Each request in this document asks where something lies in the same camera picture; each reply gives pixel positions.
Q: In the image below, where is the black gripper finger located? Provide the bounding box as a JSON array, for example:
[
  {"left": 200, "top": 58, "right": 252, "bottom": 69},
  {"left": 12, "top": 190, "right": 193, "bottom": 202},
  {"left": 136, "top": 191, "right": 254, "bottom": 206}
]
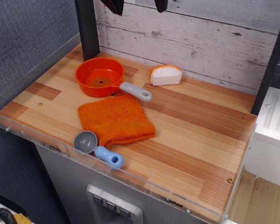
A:
[
  {"left": 101, "top": 0, "right": 124, "bottom": 16},
  {"left": 155, "top": 0, "right": 168, "bottom": 13}
]

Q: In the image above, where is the orange pot with grey handle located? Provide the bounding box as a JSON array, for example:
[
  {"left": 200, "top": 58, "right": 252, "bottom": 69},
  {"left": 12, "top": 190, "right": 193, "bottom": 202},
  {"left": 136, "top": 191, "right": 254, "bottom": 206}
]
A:
[{"left": 76, "top": 57, "right": 152, "bottom": 102}]

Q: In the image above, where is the toy bread slice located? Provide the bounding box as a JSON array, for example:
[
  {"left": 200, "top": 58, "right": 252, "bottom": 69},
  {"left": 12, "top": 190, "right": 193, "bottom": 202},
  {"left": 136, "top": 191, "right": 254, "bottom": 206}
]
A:
[{"left": 149, "top": 65, "right": 182, "bottom": 86}]

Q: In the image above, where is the orange knitted cloth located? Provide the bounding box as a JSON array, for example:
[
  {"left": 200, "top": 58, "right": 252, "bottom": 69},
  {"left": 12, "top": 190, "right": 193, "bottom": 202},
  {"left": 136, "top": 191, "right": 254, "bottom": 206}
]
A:
[{"left": 77, "top": 94, "right": 156, "bottom": 147}]

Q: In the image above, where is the clear acrylic table guard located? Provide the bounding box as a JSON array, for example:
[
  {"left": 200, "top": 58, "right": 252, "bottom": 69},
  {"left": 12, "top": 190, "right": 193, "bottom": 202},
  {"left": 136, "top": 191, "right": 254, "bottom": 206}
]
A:
[{"left": 0, "top": 32, "right": 257, "bottom": 224}]

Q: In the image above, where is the white ribbed side counter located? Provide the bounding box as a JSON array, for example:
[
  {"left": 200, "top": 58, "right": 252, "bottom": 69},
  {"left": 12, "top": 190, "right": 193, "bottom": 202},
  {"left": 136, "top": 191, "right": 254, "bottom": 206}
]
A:
[{"left": 243, "top": 87, "right": 280, "bottom": 185}]

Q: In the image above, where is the grey cabinet dispenser panel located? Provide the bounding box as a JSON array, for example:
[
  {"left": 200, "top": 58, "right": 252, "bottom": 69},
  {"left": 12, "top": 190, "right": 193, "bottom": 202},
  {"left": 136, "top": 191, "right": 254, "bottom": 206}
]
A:
[{"left": 86, "top": 184, "right": 144, "bottom": 224}]

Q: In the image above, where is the yellow tape piece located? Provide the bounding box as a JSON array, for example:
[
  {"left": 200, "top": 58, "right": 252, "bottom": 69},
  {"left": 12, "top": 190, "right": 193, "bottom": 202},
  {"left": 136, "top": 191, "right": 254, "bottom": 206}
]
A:
[{"left": 14, "top": 213, "right": 34, "bottom": 224}]

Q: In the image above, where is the dark left vertical post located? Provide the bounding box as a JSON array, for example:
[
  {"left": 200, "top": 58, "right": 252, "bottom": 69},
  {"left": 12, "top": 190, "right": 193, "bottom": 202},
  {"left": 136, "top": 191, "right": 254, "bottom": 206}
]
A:
[{"left": 75, "top": 0, "right": 100, "bottom": 61}]

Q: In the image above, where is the dark vertical post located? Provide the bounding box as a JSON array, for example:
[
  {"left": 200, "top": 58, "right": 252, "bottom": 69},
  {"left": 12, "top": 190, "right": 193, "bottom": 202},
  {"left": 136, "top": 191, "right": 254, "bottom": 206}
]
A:
[
  {"left": 251, "top": 31, "right": 280, "bottom": 115},
  {"left": 75, "top": 0, "right": 100, "bottom": 61}
]

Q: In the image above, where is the dark right vertical post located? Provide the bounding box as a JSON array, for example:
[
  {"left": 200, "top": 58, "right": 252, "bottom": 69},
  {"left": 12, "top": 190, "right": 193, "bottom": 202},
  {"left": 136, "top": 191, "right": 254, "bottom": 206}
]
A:
[{"left": 251, "top": 31, "right": 280, "bottom": 115}]

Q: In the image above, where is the grey scoop with blue handle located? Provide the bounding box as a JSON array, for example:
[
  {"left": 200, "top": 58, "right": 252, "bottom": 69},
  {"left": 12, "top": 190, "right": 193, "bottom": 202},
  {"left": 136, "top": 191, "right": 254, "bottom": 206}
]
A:
[{"left": 73, "top": 131, "right": 125, "bottom": 170}]

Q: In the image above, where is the black cable bottom left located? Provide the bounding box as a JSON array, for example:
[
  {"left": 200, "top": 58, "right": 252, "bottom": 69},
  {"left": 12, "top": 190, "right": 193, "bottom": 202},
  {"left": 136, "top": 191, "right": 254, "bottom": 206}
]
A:
[{"left": 0, "top": 207, "right": 17, "bottom": 224}]

